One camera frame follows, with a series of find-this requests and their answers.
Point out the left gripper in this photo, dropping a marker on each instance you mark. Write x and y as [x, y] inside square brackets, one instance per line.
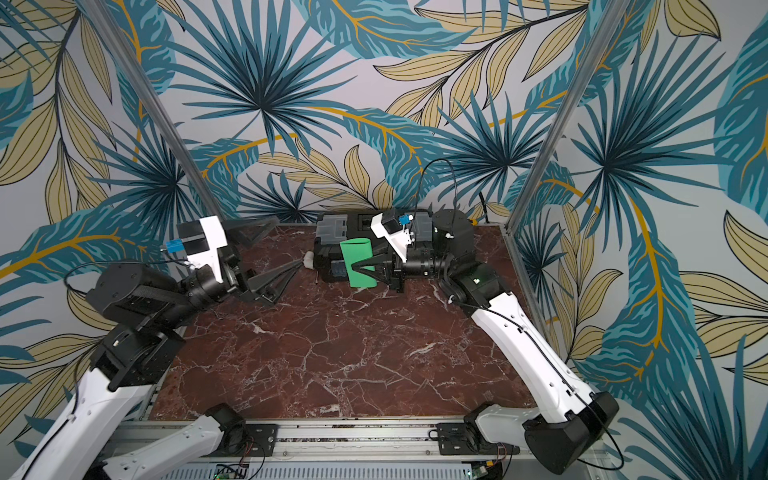
[261, 285]

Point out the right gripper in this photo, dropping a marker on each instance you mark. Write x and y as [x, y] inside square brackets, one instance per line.
[387, 267]

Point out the left aluminium frame post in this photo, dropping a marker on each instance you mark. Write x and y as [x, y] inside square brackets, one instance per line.
[107, 27]

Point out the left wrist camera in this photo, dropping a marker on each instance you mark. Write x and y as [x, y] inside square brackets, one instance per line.
[200, 241]

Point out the black plastic toolbox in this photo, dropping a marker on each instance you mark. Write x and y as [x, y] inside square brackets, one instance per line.
[332, 229]

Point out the white small cylinder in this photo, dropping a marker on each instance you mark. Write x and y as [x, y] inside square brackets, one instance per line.
[308, 260]

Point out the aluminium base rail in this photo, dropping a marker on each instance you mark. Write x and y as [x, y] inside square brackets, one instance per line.
[385, 448]

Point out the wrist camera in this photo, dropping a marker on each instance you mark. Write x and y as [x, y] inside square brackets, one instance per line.
[200, 241]
[395, 227]

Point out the right aluminium frame post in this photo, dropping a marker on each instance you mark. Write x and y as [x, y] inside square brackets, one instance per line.
[582, 75]

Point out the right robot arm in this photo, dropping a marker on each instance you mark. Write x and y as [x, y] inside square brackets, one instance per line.
[569, 416]

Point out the aluminium frame post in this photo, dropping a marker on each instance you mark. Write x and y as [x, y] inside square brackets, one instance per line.
[582, 75]
[107, 27]

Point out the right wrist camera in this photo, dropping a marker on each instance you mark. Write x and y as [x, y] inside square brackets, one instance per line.
[395, 227]

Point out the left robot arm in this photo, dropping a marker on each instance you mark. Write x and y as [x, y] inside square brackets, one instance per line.
[148, 308]

